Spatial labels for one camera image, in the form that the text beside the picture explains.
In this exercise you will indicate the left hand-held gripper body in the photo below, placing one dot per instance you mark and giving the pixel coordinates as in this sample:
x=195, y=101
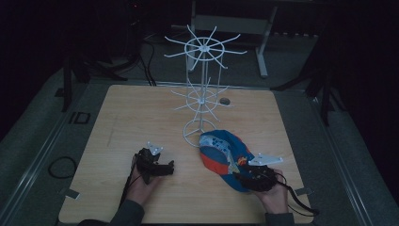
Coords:
x=147, y=163

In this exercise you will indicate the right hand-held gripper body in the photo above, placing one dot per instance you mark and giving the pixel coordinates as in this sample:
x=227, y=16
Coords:
x=263, y=180

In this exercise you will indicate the blue and orange cap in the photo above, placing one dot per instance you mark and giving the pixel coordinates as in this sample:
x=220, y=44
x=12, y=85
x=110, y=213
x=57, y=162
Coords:
x=216, y=157

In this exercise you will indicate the person's right hand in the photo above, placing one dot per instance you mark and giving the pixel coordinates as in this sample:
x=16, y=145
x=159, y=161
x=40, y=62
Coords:
x=277, y=199

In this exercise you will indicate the person's left hand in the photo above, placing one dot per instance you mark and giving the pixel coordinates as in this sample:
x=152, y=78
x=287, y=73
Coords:
x=139, y=191

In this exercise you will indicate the black tripod stand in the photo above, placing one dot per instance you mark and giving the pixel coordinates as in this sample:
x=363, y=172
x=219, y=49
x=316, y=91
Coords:
x=67, y=84
x=326, y=100

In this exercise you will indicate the grey table corner bracket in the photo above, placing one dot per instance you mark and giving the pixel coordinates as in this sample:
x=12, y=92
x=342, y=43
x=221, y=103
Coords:
x=303, y=191
x=72, y=194

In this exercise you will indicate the metal floor rail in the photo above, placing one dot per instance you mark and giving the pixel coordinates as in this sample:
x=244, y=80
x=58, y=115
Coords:
x=40, y=150
x=342, y=163

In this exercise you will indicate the white metal desk frame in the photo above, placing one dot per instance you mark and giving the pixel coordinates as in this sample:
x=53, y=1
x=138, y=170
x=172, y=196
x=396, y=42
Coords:
x=229, y=24

